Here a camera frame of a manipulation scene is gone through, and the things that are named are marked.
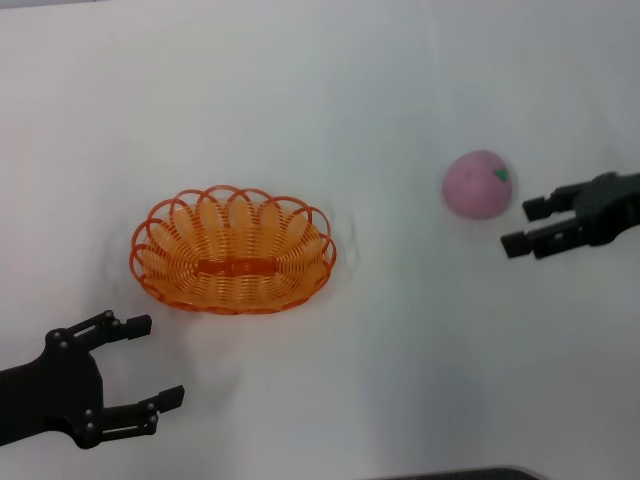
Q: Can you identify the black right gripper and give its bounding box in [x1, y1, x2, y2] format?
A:
[500, 171, 640, 261]

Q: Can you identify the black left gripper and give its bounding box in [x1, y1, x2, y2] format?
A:
[0, 309, 187, 451]

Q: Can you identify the pink toy peach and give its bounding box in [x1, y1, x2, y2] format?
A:
[440, 148, 516, 222]

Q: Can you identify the orange woven plastic basket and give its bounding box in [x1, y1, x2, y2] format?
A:
[129, 185, 338, 317]

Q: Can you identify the dark robot torso edge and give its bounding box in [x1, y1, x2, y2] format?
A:
[378, 466, 545, 480]

